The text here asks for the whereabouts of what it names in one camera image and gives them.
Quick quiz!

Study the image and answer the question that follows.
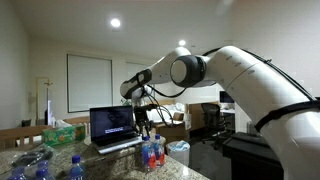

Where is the black cabinet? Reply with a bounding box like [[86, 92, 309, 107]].
[[221, 131, 283, 180]]

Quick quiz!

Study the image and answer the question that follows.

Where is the low cardboard box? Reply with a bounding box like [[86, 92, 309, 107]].
[[155, 121, 188, 145]]

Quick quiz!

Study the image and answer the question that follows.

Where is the green houseplant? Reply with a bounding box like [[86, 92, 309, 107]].
[[119, 97, 133, 107]]

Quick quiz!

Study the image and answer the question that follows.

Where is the tall cardboard box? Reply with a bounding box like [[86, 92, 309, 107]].
[[184, 101, 221, 132]]

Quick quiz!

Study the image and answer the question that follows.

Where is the glass jar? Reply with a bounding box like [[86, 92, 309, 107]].
[[246, 120, 259, 137]]

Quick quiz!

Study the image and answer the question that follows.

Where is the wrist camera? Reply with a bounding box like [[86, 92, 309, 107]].
[[133, 103, 160, 113]]

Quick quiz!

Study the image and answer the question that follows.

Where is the large white window blind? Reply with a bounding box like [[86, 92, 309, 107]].
[[66, 53, 114, 114]]

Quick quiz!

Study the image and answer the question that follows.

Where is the white trash bin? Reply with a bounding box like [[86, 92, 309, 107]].
[[165, 140, 191, 167]]

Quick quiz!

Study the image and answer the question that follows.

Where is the wooden chair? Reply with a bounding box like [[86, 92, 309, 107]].
[[0, 124, 54, 151], [63, 115, 91, 135]]

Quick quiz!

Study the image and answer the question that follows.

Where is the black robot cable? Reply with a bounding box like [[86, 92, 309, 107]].
[[142, 46, 316, 128]]

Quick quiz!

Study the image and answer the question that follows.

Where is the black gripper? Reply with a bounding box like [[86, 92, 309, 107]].
[[132, 110, 156, 137]]

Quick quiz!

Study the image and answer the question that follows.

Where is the desktop computer monitor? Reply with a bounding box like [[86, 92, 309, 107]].
[[219, 90, 236, 105]]

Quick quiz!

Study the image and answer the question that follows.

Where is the black office chair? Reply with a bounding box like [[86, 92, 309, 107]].
[[199, 102, 232, 148]]

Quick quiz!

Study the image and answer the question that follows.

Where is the shrink-wrapped water bottle pack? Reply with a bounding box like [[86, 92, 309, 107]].
[[0, 151, 57, 180]]

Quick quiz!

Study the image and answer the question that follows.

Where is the green tissue box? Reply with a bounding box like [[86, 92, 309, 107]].
[[41, 123, 87, 148]]

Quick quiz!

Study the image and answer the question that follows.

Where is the black plastic tray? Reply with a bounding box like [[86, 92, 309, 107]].
[[11, 148, 54, 168]]

